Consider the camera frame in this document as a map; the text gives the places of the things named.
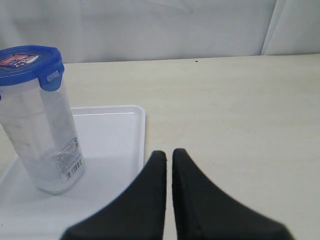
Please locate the clear plastic container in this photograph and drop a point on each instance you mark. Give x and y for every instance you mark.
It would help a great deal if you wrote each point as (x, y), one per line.
(41, 128)

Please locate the blue plastic lid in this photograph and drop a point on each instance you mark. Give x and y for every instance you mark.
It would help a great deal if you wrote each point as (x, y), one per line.
(30, 66)

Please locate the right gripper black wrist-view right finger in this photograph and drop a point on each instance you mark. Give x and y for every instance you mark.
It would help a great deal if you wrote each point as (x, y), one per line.
(202, 211)

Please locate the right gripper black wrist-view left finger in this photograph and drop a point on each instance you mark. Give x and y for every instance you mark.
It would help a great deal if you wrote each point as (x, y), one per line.
(138, 213)

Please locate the white rectangular plastic tray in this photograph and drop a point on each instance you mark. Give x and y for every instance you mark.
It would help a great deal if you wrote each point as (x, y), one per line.
(113, 143)

